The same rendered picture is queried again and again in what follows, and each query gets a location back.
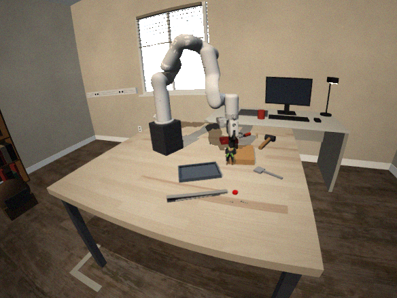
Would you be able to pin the black rubber mallet with wooden handle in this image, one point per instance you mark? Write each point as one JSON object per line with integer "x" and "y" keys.
{"x": 267, "y": 139}

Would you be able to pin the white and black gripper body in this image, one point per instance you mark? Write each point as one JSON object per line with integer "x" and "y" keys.
{"x": 231, "y": 126}

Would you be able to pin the red rectangular tray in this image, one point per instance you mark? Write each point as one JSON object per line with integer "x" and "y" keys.
{"x": 224, "y": 140}

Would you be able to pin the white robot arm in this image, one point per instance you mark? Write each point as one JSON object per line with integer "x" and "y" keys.
{"x": 172, "y": 63}

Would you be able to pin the grey flat bar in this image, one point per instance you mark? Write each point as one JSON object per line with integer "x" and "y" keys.
{"x": 187, "y": 196}

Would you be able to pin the tan wooden board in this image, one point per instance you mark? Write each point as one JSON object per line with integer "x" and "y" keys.
{"x": 244, "y": 155}

